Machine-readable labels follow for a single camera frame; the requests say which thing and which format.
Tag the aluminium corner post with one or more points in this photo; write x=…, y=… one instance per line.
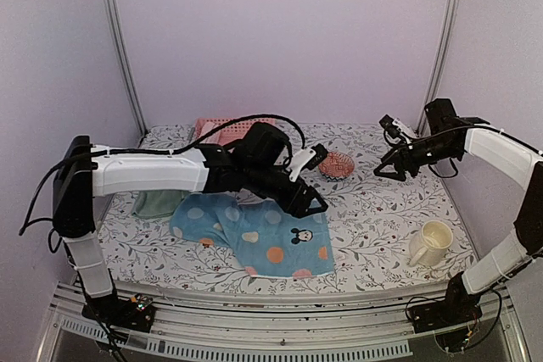
x=113, y=17
x=447, y=27

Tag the left aluminium corner post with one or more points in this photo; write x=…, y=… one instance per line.
x=113, y=17

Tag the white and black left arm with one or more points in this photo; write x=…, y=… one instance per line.
x=89, y=171

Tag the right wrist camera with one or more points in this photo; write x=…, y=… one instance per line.
x=395, y=131

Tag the pink towel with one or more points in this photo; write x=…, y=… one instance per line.
x=214, y=134

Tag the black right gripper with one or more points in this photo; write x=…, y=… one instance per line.
x=400, y=176

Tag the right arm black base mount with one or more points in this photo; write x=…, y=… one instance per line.
x=456, y=308

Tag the right aluminium corner post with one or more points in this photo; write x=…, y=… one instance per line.
x=447, y=27

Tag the blue patterned towel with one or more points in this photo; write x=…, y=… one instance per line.
x=264, y=240

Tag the red patterned bowl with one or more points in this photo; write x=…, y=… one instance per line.
x=337, y=166

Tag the aluminium front rail frame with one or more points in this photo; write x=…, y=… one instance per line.
x=364, y=326

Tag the pink perforated plastic basket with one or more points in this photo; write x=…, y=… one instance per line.
x=236, y=131

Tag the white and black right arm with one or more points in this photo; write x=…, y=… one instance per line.
x=502, y=188

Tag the cream ceramic mug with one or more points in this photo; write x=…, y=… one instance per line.
x=430, y=244

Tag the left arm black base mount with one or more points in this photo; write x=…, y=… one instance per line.
x=135, y=313

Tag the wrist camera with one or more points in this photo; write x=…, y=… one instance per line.
x=306, y=159
x=395, y=131

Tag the green folded towel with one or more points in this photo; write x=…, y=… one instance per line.
x=157, y=204

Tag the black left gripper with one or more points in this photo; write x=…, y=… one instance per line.
x=299, y=208

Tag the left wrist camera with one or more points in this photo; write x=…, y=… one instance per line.
x=306, y=159

